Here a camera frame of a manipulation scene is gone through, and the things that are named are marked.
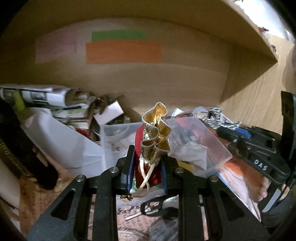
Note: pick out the white small card box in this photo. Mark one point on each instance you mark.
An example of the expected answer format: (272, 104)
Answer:
(111, 112)

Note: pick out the white plastic sheet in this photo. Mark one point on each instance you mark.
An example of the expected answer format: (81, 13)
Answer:
(68, 148)

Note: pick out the green paper note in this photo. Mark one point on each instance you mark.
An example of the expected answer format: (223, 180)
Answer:
(118, 35)

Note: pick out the grey item in plastic bag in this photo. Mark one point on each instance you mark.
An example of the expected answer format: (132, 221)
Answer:
(164, 230)

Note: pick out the red gold drawstring pouch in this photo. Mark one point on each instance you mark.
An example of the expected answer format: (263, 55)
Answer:
(154, 145)

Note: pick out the person's right hand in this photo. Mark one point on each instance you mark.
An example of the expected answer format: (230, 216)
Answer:
(262, 193)

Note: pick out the cream mug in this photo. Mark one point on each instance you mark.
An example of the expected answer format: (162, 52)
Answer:
(9, 186)

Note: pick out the black bottle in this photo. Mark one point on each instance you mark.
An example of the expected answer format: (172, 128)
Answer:
(21, 155)

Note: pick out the wooden shelf board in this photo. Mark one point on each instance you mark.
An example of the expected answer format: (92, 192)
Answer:
(223, 19)

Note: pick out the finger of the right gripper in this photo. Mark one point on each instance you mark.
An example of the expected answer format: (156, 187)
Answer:
(243, 132)

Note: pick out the pink paper note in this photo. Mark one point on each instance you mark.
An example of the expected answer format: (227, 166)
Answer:
(59, 43)

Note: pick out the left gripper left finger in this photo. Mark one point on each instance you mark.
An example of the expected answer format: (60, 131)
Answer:
(126, 166)

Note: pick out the orange paper note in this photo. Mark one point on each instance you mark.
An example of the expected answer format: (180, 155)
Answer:
(115, 51)

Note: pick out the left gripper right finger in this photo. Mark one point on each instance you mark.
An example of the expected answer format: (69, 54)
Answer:
(168, 174)

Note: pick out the clear plastic storage box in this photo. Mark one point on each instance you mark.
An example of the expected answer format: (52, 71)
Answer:
(115, 140)

